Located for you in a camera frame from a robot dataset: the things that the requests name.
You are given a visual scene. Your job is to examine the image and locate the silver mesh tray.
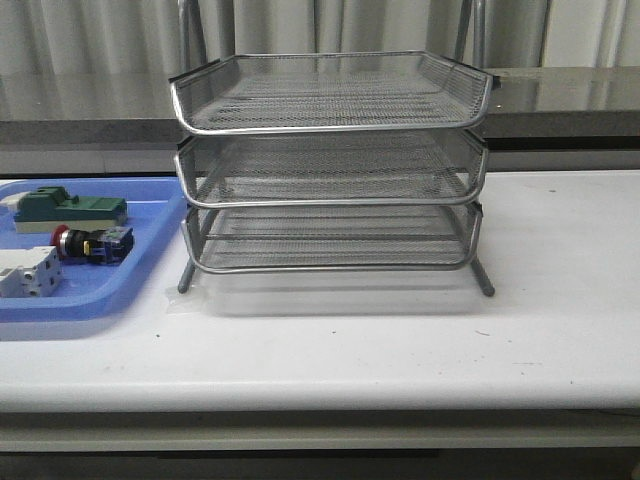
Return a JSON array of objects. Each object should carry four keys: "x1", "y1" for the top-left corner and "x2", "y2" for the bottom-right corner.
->
[
  {"x1": 174, "y1": 129, "x2": 489, "y2": 209},
  {"x1": 169, "y1": 51, "x2": 498, "y2": 136},
  {"x1": 181, "y1": 202, "x2": 483, "y2": 274}
]

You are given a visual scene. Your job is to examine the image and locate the red emergency stop button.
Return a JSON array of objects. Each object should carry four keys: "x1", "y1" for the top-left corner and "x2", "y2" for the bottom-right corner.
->
[{"x1": 50, "y1": 224, "x2": 135, "y2": 265}]

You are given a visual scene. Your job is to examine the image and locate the blue plastic tray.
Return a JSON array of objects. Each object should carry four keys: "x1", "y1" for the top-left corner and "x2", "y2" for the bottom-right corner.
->
[{"x1": 1, "y1": 177, "x2": 186, "y2": 323}]

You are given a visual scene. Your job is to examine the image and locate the grey stone counter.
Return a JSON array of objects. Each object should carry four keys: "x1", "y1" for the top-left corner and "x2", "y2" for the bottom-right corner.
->
[{"x1": 1, "y1": 67, "x2": 639, "y2": 178}]

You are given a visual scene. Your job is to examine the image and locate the white pleated curtain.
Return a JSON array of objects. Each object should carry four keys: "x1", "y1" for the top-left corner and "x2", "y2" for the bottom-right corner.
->
[{"x1": 1, "y1": 1, "x2": 639, "y2": 75}]

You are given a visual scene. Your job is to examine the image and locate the silver wire rack frame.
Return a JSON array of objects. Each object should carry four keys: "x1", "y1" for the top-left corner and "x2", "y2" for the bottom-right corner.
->
[{"x1": 177, "y1": 0, "x2": 495, "y2": 297}]

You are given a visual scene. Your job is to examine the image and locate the green and beige switch block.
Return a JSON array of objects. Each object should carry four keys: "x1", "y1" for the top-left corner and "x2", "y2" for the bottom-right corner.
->
[{"x1": 1, "y1": 186, "x2": 128, "y2": 233}]

